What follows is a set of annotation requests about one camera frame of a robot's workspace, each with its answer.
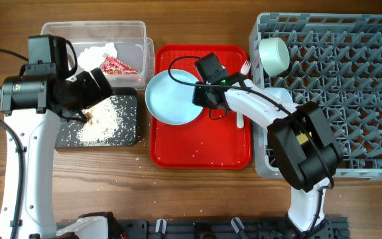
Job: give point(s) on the red serving tray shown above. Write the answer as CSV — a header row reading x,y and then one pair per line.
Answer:
x,y
203,143

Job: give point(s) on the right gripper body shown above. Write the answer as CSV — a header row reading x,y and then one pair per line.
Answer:
x,y
203,93

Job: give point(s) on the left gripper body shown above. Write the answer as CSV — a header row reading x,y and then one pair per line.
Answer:
x,y
85,92

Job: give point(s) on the spilled rice pile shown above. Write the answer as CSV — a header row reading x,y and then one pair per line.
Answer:
x,y
102,123

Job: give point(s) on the white napkin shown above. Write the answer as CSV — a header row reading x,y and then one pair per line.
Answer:
x,y
95,56

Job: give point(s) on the white plastic fork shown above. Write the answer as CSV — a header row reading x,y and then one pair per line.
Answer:
x,y
244,70

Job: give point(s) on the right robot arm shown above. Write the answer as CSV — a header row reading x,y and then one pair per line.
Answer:
x,y
306,150

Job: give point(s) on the light blue plate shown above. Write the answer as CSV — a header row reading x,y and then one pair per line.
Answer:
x,y
169,101

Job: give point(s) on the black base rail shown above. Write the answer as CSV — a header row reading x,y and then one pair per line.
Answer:
x,y
263,228

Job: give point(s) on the red snack wrapper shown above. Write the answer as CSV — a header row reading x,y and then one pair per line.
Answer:
x,y
113,66

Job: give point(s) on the green bowl with food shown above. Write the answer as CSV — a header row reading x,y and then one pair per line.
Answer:
x,y
274,56

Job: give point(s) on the clear plastic waste bin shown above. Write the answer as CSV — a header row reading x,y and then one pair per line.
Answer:
x,y
134,47

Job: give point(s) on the black plastic tray bin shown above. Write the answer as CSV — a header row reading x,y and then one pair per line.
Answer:
x,y
127,104

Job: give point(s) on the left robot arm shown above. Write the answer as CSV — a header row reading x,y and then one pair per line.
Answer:
x,y
34,103

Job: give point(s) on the grey dishwasher rack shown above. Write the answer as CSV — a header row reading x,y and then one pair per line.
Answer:
x,y
336,62

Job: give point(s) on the light blue bowl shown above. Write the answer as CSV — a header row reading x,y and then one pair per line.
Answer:
x,y
280,93

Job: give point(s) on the yellow plastic cup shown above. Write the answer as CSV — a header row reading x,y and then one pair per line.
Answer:
x,y
302,138

